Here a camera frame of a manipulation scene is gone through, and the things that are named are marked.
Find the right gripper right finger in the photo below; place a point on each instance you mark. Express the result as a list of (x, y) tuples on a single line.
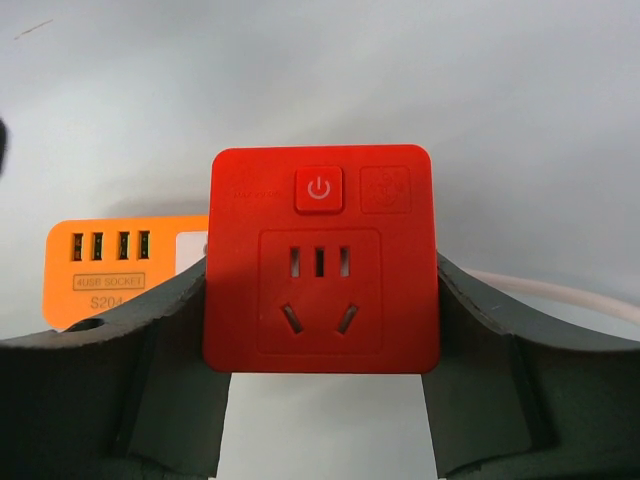
[(519, 394)]

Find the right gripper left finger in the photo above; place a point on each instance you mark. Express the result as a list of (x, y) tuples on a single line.
[(121, 395)]

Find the orange power strip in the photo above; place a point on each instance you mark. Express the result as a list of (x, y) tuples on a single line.
[(94, 265)]

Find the red cube plug adapter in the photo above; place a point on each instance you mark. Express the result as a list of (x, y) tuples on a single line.
[(322, 259)]

